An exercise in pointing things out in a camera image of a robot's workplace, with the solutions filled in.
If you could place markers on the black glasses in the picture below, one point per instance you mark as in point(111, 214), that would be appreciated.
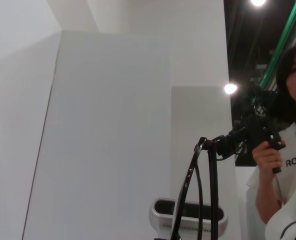
point(213, 180)

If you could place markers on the gray ceiling fitting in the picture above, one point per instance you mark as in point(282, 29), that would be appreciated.
point(261, 66)

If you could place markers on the black hand-held camera rig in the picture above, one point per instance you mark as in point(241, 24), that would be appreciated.
point(258, 130)

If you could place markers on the person in white shirt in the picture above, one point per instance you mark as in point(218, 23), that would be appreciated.
point(295, 150)

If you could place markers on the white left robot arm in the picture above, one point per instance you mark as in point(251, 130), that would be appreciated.
point(288, 212)

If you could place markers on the green ceiling pipe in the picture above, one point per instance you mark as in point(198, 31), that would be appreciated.
point(283, 32)

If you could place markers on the round ceiling spotlight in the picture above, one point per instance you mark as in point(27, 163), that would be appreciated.
point(258, 2)
point(230, 88)

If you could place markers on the person's bare hand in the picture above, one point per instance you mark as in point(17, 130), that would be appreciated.
point(263, 160)

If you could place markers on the white robot head camera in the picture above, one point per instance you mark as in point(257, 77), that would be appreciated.
point(163, 207)

